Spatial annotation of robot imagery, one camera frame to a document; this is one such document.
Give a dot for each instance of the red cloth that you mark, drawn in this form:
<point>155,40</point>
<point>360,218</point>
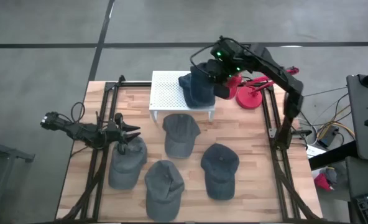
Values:
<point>321,183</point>

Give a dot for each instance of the white paper sheet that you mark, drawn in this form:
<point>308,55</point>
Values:
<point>314,152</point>

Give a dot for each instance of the red desk lamp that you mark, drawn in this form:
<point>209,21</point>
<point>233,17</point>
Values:
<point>249,99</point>

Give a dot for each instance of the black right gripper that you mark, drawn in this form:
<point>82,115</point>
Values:
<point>222,71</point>

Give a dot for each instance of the white perforated metal shelf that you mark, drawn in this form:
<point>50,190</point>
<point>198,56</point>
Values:
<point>165,90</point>

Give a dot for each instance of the grey towel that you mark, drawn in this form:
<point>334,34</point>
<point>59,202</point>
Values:
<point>219,171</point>
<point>163,193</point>

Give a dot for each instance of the dark blue baseball cap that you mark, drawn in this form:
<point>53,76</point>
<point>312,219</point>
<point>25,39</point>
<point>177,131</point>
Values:
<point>199,90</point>

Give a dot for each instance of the grey metal stand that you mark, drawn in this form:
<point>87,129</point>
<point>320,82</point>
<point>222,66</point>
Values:
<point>3,154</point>

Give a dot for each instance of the grey side desk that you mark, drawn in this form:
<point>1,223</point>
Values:
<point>365,124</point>

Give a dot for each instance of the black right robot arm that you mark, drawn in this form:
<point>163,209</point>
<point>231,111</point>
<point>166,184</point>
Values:
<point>292,99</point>

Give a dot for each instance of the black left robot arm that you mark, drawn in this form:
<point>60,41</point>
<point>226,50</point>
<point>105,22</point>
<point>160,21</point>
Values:
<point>81,132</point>

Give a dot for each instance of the black table frame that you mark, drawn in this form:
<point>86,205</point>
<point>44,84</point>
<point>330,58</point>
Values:
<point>111,102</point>

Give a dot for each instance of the grey baseball cap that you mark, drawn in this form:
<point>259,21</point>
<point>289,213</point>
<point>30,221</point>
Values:
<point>181,137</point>
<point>128,169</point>

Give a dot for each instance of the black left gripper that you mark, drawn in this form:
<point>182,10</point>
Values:
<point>114,133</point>

